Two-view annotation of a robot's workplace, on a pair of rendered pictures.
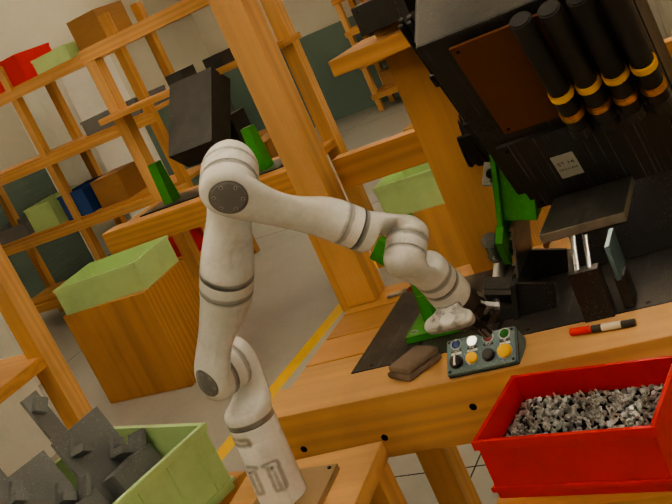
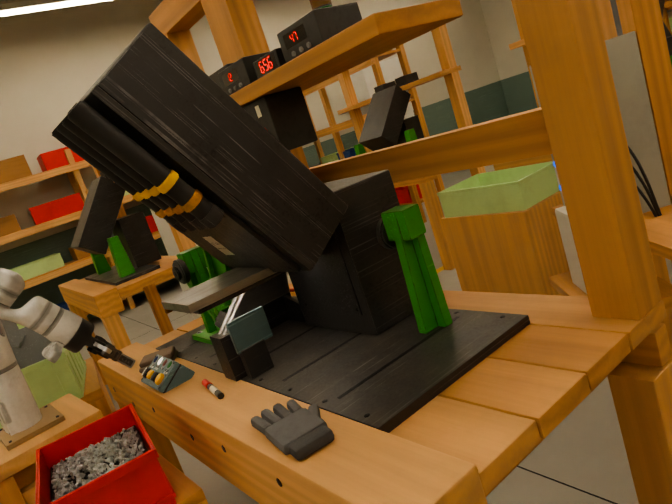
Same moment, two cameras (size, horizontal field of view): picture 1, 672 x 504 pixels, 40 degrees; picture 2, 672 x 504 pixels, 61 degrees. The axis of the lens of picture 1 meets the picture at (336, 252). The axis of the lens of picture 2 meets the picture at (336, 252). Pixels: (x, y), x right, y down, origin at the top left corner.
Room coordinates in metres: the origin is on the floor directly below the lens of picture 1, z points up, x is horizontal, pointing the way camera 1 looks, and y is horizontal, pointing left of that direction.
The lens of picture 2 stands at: (0.73, -1.29, 1.36)
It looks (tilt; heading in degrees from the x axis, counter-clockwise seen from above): 11 degrees down; 28
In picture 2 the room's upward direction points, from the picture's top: 19 degrees counter-clockwise
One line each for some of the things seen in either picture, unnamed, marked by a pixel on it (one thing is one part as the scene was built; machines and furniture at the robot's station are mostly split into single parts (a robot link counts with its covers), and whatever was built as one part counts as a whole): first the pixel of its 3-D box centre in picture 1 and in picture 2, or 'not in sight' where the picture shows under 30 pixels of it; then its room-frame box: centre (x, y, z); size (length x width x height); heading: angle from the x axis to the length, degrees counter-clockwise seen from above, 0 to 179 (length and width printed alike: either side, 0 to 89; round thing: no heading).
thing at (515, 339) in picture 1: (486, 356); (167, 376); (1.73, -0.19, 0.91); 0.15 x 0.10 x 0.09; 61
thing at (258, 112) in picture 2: not in sight; (275, 125); (2.13, -0.50, 1.42); 0.17 x 0.12 x 0.15; 61
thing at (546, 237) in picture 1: (594, 194); (252, 273); (1.77, -0.52, 1.11); 0.39 x 0.16 x 0.03; 151
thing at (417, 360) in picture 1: (413, 362); (158, 358); (1.85, -0.05, 0.91); 0.10 x 0.08 x 0.03; 120
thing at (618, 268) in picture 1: (620, 268); (254, 342); (1.71, -0.50, 0.97); 0.10 x 0.02 x 0.14; 151
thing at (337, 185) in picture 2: (624, 171); (343, 253); (1.97, -0.66, 1.07); 0.30 x 0.18 x 0.34; 61
